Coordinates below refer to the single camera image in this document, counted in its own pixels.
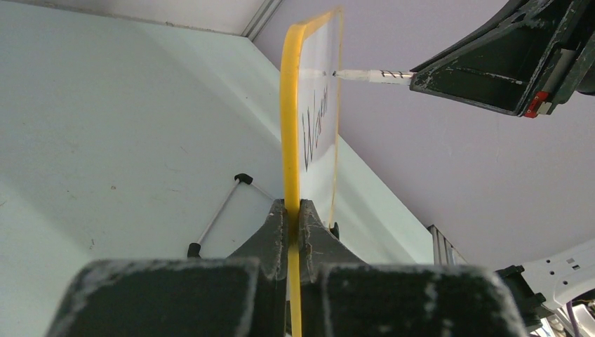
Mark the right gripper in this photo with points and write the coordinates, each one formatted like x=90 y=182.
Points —
x=529 y=58

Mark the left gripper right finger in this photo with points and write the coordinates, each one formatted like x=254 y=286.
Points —
x=344 y=296

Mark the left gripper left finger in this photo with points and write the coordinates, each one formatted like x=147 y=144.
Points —
x=243 y=294

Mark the yellow framed whiteboard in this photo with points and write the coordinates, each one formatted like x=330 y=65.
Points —
x=309 y=97

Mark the black whiteboard marker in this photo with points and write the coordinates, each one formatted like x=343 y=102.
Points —
x=376 y=76

